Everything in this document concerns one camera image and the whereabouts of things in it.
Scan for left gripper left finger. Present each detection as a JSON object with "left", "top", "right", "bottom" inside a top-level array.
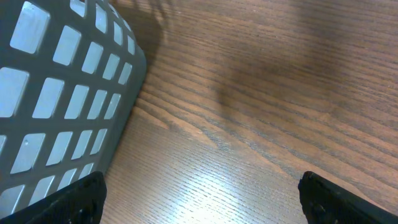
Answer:
[{"left": 1, "top": 171, "right": 107, "bottom": 224}]

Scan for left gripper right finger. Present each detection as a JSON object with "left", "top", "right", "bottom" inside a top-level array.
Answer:
[{"left": 298, "top": 171, "right": 397, "bottom": 224}]

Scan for grey plastic mesh basket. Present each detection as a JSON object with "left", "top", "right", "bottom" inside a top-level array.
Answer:
[{"left": 1, "top": 0, "right": 147, "bottom": 217}]

